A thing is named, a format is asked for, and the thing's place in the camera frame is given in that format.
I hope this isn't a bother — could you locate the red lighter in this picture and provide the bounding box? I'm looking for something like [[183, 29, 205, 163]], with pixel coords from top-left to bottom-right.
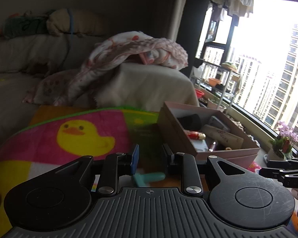
[[185, 130, 206, 140]]

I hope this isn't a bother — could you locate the cream cosmetic tube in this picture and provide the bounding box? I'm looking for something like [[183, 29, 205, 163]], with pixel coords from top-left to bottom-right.
[[202, 125, 244, 149]]

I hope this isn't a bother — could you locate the white usb charger hub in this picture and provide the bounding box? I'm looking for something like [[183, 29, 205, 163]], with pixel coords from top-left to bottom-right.
[[208, 116, 230, 132]]

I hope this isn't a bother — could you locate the white small carton box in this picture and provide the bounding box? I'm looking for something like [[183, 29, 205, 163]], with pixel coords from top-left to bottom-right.
[[191, 140, 209, 153]]

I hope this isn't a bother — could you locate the pink lipstick tube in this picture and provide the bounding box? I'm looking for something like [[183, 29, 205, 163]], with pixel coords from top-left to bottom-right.
[[208, 140, 219, 152]]

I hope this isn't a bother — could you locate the potted pink flower plant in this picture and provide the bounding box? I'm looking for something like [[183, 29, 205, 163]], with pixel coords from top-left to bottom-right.
[[266, 121, 298, 162]]

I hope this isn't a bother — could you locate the pink cardboard box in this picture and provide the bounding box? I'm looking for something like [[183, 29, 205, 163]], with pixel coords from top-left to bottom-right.
[[157, 102, 259, 168]]

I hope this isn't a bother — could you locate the colourful duck play mat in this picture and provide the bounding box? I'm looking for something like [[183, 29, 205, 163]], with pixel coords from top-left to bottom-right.
[[0, 105, 262, 237]]

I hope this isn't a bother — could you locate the red plastic basin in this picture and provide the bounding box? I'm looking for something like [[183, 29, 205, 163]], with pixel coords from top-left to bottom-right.
[[195, 89, 204, 99]]

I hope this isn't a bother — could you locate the pink floral blanket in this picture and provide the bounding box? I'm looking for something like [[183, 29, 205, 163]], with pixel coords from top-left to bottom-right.
[[23, 31, 188, 106]]

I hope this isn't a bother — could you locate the metal balcony shelf rack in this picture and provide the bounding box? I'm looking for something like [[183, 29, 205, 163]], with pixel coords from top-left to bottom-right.
[[189, 39, 242, 112]]

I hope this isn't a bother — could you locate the beige covered sofa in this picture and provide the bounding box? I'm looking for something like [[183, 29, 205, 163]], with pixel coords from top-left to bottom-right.
[[0, 31, 199, 146]]

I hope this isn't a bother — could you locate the green plush toy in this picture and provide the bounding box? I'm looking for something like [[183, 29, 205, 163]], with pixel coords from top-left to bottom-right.
[[0, 13, 49, 39]]

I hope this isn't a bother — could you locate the beige pillow with blue strap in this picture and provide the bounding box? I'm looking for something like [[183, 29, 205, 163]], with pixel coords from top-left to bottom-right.
[[47, 9, 110, 36]]

